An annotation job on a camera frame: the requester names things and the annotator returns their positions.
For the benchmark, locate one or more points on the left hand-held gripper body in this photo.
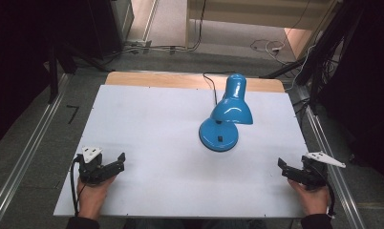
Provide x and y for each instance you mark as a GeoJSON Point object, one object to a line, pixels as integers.
{"type": "Point", "coordinates": [91, 168]}

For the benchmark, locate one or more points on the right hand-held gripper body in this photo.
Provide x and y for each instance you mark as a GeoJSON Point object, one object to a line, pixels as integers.
{"type": "Point", "coordinates": [311, 176]}

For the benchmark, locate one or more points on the blue desk lamp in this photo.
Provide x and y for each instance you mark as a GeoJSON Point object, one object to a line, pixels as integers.
{"type": "Point", "coordinates": [226, 111]}

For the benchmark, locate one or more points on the person's right hand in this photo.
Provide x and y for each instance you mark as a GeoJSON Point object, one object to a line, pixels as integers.
{"type": "Point", "coordinates": [312, 202]}

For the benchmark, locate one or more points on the person's left hand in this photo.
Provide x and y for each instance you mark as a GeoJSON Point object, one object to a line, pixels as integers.
{"type": "Point", "coordinates": [91, 200]}

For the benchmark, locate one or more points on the black metal stand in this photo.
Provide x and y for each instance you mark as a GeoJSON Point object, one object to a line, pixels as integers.
{"type": "Point", "coordinates": [320, 51]}

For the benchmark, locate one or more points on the light wooden cabinet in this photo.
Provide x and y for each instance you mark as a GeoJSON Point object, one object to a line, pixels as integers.
{"type": "Point", "coordinates": [260, 14]}

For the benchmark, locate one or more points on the aluminium floor rail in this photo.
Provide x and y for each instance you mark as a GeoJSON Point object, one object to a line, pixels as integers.
{"type": "Point", "coordinates": [335, 178]}
{"type": "Point", "coordinates": [24, 159]}

